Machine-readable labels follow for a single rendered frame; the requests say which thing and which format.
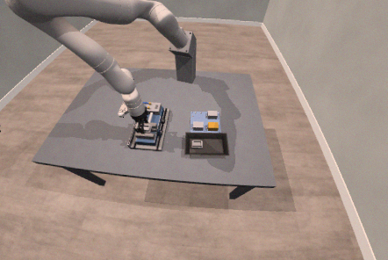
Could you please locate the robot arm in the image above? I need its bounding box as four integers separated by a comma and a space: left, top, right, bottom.
5, 0, 188, 118

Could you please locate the orange rectangular block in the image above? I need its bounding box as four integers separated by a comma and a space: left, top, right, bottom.
208, 122, 219, 131

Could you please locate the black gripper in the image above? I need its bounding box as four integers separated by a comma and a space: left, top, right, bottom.
131, 106, 148, 134

